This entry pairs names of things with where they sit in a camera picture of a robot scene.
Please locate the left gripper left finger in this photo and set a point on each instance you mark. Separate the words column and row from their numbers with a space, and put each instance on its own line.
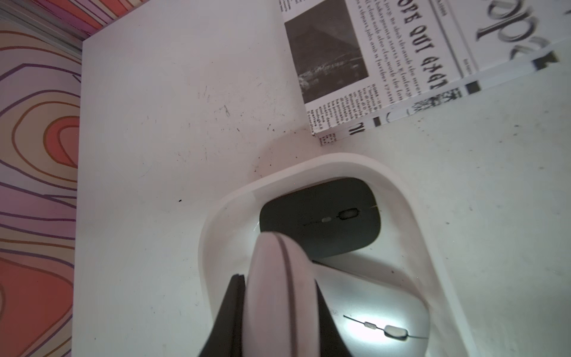
column 225, row 339

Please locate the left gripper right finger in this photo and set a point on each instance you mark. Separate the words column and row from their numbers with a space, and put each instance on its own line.
column 329, row 340

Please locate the newspaper print book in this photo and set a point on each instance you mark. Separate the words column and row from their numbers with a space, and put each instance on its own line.
column 361, row 64

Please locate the white mouse upside-down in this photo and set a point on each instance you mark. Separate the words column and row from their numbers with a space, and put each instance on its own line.
column 374, row 319
column 280, row 316

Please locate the white storage box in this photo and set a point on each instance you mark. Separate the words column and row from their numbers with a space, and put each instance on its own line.
column 405, row 254

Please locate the black mouse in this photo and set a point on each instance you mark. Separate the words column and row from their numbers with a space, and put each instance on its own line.
column 327, row 219

